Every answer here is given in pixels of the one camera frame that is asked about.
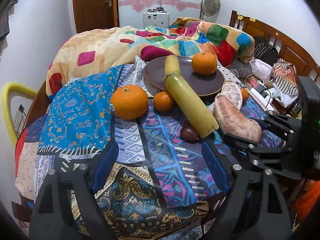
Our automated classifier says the long sugarcane piece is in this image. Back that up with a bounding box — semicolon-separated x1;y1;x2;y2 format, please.
163;71;220;139

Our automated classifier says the large orange with sticker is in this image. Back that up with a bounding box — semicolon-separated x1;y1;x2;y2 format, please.
110;85;149;120

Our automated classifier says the white power strip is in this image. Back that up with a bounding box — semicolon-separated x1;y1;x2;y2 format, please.
249;88;276;112

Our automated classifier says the striped cloth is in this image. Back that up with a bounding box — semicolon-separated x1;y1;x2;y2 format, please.
273;58;299;98

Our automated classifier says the tiny orange by pomelo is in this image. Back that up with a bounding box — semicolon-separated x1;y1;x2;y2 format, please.
240;88;249;102

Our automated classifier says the pink white pouch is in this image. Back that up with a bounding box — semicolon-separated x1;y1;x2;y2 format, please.
251;59;273;81

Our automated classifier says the blue patterned bed cloth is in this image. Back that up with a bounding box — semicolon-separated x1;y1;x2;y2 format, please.
14;55;286;240

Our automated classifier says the wooden headboard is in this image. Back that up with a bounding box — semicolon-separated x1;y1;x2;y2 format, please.
229;10;319;84

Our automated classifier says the black bag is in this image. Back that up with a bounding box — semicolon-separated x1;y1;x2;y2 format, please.
253;36;278;66

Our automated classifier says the brown round plate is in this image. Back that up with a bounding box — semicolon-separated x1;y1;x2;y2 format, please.
144;56;225;97

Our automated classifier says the yellow framed object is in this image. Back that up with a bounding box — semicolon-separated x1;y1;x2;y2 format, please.
1;82;37;145

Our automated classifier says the orange on plate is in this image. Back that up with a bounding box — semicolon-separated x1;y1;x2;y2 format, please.
191;52;217;76

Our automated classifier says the small mandarin orange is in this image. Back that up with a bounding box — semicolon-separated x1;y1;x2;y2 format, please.
153;91;175;112

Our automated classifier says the short sugarcane piece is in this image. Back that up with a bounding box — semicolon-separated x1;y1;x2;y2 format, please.
164;55;180;76

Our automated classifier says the colourful patchwork blanket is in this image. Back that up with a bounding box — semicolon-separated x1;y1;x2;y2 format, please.
46;17;255;99

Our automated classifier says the standing electric fan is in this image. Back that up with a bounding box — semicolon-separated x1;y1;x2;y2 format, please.
200;0;221;20

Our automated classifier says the white appliance box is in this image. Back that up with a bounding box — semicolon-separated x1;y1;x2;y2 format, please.
143;7;170;28

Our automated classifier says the brown wooden door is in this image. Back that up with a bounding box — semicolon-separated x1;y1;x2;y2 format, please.
72;0;119;33

